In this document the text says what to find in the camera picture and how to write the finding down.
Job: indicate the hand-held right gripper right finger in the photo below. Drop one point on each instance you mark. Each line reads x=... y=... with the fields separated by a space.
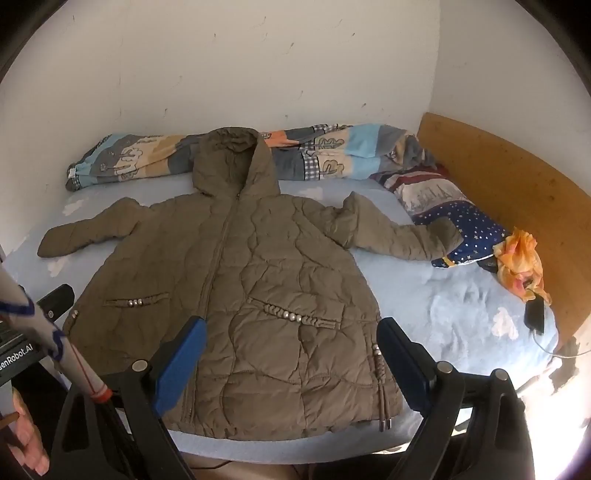
x=401 y=360

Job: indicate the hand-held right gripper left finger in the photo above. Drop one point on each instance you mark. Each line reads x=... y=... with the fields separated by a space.
x=182 y=360

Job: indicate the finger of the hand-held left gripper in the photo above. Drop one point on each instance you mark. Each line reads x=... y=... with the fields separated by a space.
x=57 y=300

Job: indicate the olive quilted hooded jacket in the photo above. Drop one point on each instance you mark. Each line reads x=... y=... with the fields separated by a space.
x=277 y=277

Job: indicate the person's left hand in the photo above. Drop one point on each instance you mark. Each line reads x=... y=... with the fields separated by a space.
x=27 y=438

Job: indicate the bed with light blue sheet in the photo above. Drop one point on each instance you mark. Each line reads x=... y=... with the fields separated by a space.
x=461 y=314

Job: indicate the black phone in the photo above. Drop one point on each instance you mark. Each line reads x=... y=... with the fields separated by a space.
x=535 y=316

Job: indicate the orange cloth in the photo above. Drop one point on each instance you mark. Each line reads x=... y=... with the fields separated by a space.
x=517 y=258

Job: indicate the star and stripe pillow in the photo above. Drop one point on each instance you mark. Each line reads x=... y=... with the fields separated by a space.
x=461 y=217

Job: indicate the patchwork patterned duvet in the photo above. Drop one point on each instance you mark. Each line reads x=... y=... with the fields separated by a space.
x=138 y=157

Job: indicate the wooden headboard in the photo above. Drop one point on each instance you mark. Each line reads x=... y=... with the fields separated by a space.
x=508 y=184

